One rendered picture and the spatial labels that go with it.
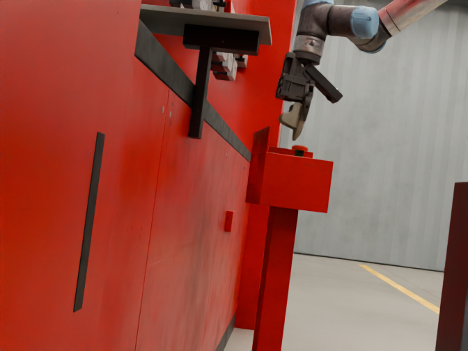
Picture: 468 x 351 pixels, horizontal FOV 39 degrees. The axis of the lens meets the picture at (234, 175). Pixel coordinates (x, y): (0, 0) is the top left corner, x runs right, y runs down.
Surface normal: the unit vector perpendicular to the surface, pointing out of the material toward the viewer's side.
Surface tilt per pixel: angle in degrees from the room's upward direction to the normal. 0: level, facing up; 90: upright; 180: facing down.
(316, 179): 90
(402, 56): 90
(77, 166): 90
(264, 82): 90
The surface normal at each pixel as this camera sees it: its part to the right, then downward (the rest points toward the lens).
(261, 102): -0.09, -0.04
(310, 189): 0.14, -0.01
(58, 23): 0.99, 0.12
